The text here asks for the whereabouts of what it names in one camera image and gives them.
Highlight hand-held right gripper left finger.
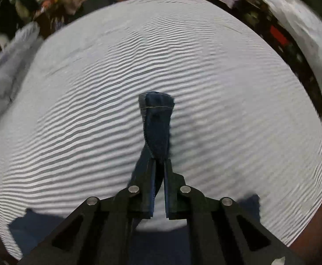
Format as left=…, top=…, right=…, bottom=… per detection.
left=17, top=158, right=157, bottom=265

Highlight grey fluffy blanket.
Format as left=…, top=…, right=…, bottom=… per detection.
left=0, top=21, right=43, bottom=126

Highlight white printed cloth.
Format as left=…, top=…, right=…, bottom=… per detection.
left=257, top=0, right=322, bottom=112

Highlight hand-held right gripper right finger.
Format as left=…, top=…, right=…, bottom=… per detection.
left=164, top=159, right=305, bottom=265

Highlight dark blue jeans pants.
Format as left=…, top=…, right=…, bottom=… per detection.
left=9, top=91, right=261, bottom=265

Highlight grey white striped bed sheet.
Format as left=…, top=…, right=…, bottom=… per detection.
left=0, top=0, right=322, bottom=260

